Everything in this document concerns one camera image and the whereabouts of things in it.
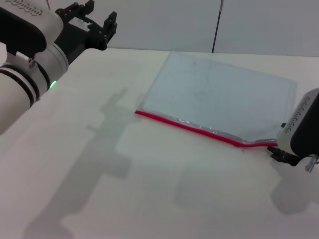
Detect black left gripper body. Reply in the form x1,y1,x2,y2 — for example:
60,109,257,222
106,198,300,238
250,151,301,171
53,16,101,65

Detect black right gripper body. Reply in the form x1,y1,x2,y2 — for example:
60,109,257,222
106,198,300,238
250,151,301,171
284,150,300,167

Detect clear red-zip document bag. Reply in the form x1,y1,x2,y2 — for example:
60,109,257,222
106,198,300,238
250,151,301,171
134,51,298,148

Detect thin black pole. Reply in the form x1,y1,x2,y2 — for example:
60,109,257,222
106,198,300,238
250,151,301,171
211,0,224,53

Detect silver cable connector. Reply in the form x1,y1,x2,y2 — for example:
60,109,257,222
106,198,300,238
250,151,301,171
305,153,319,173

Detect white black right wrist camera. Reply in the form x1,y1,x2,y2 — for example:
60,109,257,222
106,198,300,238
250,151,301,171
276,87,319,160

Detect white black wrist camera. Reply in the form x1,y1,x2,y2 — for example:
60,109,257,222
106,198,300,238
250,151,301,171
276,87,319,160
0,0,63,54

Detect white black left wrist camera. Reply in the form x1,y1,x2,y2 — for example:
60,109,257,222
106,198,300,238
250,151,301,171
0,0,63,54

